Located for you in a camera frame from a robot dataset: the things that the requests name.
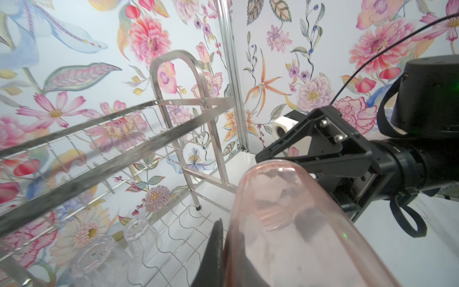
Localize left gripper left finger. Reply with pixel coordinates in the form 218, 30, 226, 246
191, 219, 224, 287

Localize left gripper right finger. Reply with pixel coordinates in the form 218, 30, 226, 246
229, 232, 270, 287

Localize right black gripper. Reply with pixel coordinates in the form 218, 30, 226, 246
255, 106, 427, 222

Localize pink tinted glass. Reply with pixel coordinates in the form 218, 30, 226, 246
224, 160, 398, 287

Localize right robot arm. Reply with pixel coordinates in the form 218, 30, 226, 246
256, 55, 459, 221

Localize chrome two-tier dish rack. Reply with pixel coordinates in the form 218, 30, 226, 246
0, 50, 252, 287

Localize clear glass middle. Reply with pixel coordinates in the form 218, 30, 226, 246
123, 216, 162, 259

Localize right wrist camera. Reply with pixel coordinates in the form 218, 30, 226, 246
271, 111, 311, 157

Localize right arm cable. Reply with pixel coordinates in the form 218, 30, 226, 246
329, 12, 459, 238

